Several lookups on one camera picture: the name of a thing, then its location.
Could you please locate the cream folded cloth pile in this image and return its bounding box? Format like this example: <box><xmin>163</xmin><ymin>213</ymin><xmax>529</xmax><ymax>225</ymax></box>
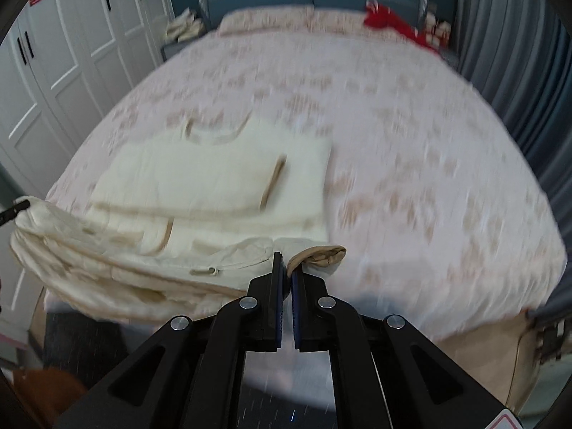
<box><xmin>163</xmin><ymin>8</ymin><xmax>206</xmax><ymax>43</ymax></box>

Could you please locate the metal bed bracket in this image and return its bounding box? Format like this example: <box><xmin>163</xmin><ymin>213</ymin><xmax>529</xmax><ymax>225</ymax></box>
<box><xmin>527</xmin><ymin>308</ymin><xmax>568</xmax><ymax>363</ymax></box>

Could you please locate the red garment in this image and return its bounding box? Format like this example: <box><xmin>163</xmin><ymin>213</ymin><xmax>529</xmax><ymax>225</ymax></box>
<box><xmin>362</xmin><ymin>0</ymin><xmax>441</xmax><ymax>54</ymax></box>

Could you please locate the white wardrobe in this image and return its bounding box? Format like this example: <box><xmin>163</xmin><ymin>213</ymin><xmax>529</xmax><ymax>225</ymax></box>
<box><xmin>0</xmin><ymin>0</ymin><xmax>175</xmax><ymax>345</ymax></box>

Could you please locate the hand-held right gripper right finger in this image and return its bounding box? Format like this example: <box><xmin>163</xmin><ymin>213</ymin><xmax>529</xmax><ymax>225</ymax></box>
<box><xmin>290</xmin><ymin>257</ymin><xmax>528</xmax><ymax>429</ymax></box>

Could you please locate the grey curtain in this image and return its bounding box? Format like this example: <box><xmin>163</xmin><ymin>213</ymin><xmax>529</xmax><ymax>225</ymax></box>
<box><xmin>456</xmin><ymin>0</ymin><xmax>572</xmax><ymax>251</ymax></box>

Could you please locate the bed with floral cover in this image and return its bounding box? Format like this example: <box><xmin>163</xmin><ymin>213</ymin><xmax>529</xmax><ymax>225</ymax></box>
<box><xmin>45</xmin><ymin>9</ymin><xmax>568</xmax><ymax>345</ymax></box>

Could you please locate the pink floral pillow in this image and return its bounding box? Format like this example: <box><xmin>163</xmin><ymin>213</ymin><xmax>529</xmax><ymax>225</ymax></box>
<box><xmin>310</xmin><ymin>9</ymin><xmax>380</xmax><ymax>28</ymax></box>
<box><xmin>217</xmin><ymin>6</ymin><xmax>316</xmax><ymax>36</ymax></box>

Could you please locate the cream quilted jacket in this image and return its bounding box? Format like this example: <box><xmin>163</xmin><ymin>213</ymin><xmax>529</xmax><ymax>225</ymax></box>
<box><xmin>10</xmin><ymin>116</ymin><xmax>348</xmax><ymax>322</ymax></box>

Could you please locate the beige bed frame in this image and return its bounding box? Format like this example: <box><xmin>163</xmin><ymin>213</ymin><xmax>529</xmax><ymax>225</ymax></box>
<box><xmin>433</xmin><ymin>308</ymin><xmax>550</xmax><ymax>416</ymax></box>

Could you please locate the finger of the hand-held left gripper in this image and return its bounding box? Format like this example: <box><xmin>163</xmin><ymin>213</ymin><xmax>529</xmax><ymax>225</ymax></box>
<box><xmin>0</xmin><ymin>199</ymin><xmax>32</xmax><ymax>228</ymax></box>

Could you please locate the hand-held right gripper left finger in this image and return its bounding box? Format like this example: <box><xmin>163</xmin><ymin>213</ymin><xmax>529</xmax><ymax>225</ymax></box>
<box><xmin>58</xmin><ymin>251</ymin><xmax>287</xmax><ymax>429</ymax></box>

